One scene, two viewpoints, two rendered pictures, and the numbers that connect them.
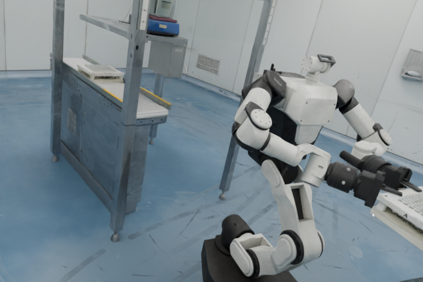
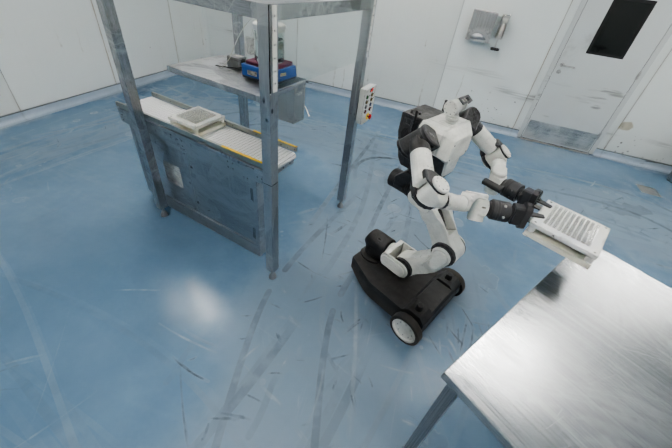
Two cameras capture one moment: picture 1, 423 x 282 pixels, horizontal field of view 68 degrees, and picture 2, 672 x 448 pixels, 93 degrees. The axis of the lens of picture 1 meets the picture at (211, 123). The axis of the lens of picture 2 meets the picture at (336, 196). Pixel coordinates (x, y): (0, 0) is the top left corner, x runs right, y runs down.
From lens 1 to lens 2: 64 cm
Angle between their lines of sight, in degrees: 23
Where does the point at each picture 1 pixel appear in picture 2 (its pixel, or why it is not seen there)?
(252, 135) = (436, 200)
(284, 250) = (440, 259)
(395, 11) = not seen: outside the picture
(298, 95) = (447, 141)
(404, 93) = (469, 56)
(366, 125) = (490, 144)
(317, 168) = (481, 209)
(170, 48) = (292, 94)
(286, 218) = (436, 234)
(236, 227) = (381, 241)
